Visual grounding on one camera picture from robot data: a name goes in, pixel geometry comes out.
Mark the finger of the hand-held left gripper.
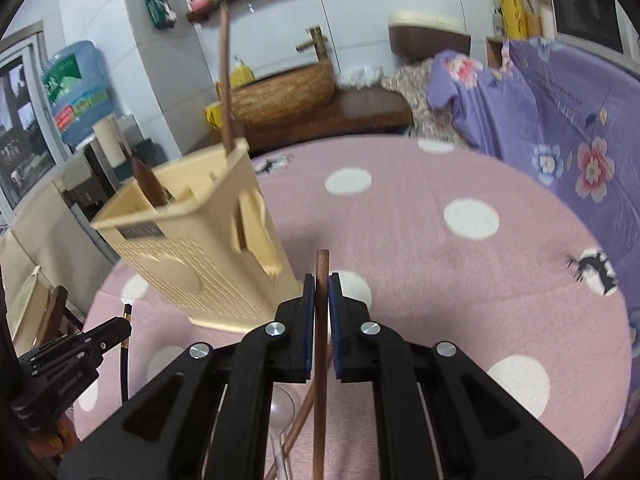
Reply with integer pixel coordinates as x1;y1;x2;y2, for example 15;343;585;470
20;317;133;368

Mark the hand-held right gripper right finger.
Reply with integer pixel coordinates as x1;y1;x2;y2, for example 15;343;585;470
327;271;586;480

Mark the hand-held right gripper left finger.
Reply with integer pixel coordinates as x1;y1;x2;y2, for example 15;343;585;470
57;272;316;480

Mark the black chopstick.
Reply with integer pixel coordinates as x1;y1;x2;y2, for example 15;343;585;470
118;302;134;407

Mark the brown wooden chopstick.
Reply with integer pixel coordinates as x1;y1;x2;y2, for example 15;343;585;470
265;350;333;480
313;249;331;480
218;4;237;155

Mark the clear plastic spoon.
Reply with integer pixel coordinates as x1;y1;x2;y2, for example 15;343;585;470
269;385;302;480

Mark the beige plastic utensil holder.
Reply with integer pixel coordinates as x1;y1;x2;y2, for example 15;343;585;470
91;137;305;335

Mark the person's left hand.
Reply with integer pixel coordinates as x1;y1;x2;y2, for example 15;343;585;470
30;410;78;461

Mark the wooden chair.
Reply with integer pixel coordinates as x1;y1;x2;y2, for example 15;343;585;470
10;265;83;356

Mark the pink polka-dot tablecloth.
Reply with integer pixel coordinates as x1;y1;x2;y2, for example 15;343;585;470
72;135;633;480

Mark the grey water dispenser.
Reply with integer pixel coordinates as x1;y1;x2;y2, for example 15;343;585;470
52;140;123;221

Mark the white paper cup stack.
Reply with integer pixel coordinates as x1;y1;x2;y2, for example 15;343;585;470
94;117;128;171

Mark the dark wooden counter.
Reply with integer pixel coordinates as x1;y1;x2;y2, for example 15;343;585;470
235;82;416;153

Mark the window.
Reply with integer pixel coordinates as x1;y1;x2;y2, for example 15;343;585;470
0;22;66;211

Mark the yellow cup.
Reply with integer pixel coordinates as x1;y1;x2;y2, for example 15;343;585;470
205;101;226;131

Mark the wicker wash basin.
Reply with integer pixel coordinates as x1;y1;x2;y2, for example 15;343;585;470
229;62;335;128

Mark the beige floral cloth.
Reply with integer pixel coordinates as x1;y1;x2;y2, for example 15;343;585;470
381;57;481;148

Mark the blue water bottle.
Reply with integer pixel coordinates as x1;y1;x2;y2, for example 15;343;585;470
42;42;115;148

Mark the white plastic bag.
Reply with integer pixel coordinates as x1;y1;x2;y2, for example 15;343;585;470
337;66;383;88

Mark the yellow soap bottle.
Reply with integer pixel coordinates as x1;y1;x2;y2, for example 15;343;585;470
230;56;256;87

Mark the bamboo-style faucet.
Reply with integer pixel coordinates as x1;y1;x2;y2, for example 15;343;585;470
296;26;327;58

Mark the purple floral cloth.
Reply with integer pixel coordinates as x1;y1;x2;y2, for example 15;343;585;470
425;37;640;321

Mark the brown rice cooker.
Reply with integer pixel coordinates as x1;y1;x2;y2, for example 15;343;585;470
389;9;473;63

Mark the green hanging packet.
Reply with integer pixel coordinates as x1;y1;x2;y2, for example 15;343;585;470
145;0;178;30

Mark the yellow wrap roll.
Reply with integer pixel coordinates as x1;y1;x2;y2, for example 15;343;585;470
491;0;530;41

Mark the white microwave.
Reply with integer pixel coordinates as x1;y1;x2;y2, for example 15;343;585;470
549;0;633;56

